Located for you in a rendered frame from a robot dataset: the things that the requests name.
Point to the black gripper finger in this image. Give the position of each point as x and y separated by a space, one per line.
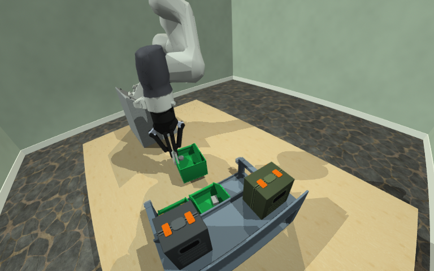
153 134
176 144

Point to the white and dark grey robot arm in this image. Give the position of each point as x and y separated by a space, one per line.
156 71

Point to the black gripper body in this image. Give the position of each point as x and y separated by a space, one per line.
165 119

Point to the green bin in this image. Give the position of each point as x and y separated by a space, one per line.
202 198
164 210
194 164

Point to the olive green case with orange latches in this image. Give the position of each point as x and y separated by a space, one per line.
266 189

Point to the black tool case with orange latches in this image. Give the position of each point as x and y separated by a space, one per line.
183 235

